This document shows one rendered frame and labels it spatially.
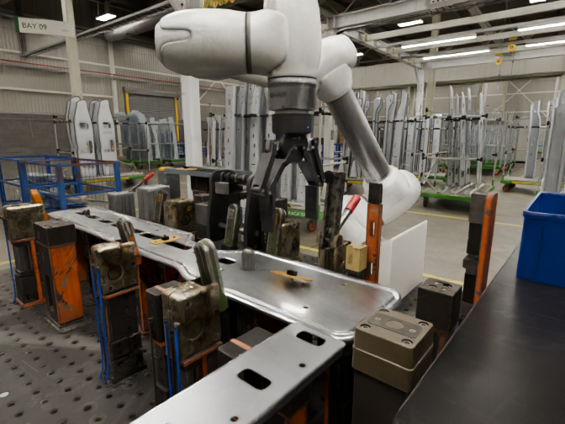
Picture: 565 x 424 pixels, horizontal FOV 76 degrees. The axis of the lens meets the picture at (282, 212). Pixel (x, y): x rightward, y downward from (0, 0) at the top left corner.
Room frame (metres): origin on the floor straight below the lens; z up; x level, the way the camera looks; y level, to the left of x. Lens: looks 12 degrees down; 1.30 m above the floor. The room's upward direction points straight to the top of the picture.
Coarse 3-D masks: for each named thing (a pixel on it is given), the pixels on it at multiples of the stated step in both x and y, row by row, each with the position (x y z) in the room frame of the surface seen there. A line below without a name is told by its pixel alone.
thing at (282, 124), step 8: (272, 120) 0.69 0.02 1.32; (280, 120) 0.67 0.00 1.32; (288, 120) 0.66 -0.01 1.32; (296, 120) 0.66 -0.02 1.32; (304, 120) 0.67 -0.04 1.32; (272, 128) 0.69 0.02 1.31; (280, 128) 0.67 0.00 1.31; (288, 128) 0.66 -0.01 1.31; (296, 128) 0.66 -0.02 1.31; (304, 128) 0.67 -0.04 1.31; (280, 136) 0.67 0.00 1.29; (288, 136) 0.67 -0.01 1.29; (296, 136) 0.69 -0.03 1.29; (304, 136) 0.71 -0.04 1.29; (280, 144) 0.66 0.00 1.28; (288, 144) 0.67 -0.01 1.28; (296, 144) 0.69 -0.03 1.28; (304, 144) 0.71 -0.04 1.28; (280, 152) 0.68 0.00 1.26; (296, 152) 0.69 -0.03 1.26; (296, 160) 0.69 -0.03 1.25
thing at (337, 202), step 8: (328, 176) 0.79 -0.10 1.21; (336, 176) 0.81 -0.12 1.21; (344, 176) 0.81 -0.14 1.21; (328, 184) 0.82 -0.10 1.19; (336, 184) 0.82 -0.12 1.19; (344, 184) 0.81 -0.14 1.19; (328, 192) 0.82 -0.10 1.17; (336, 192) 0.80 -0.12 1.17; (328, 200) 0.82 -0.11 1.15; (336, 200) 0.80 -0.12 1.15; (328, 208) 0.82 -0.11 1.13; (336, 208) 0.80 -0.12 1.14; (328, 216) 0.82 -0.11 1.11; (336, 216) 0.79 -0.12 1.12; (328, 224) 0.81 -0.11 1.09; (336, 224) 0.79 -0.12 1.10; (328, 232) 0.82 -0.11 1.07; (336, 232) 0.79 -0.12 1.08; (320, 240) 0.81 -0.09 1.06
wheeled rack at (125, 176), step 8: (64, 120) 8.42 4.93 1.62; (128, 120) 10.21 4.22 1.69; (56, 136) 8.82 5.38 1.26; (56, 144) 8.80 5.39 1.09; (72, 144) 8.21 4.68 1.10; (64, 152) 8.52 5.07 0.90; (72, 152) 8.20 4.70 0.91; (64, 176) 8.62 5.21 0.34; (104, 176) 8.85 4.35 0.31; (112, 176) 8.98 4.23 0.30; (120, 176) 9.14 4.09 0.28; (128, 176) 9.20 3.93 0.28; (136, 176) 9.29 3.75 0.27; (144, 176) 9.45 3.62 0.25
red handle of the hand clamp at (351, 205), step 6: (354, 198) 0.88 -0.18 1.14; (360, 198) 0.89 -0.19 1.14; (348, 204) 0.87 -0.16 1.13; (354, 204) 0.87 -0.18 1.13; (348, 210) 0.86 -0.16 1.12; (342, 216) 0.85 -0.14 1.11; (348, 216) 0.85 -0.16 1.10; (342, 222) 0.83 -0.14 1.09; (330, 234) 0.81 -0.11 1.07; (330, 240) 0.80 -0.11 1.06
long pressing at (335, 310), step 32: (96, 224) 1.20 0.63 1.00; (160, 256) 0.87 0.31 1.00; (192, 256) 0.86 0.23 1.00; (224, 256) 0.86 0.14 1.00; (256, 256) 0.86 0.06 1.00; (224, 288) 0.67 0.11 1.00; (256, 288) 0.67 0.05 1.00; (288, 288) 0.67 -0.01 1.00; (320, 288) 0.67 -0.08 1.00; (352, 288) 0.67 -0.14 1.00; (384, 288) 0.66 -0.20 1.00; (288, 320) 0.55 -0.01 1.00; (320, 320) 0.54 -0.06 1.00; (352, 320) 0.54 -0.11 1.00
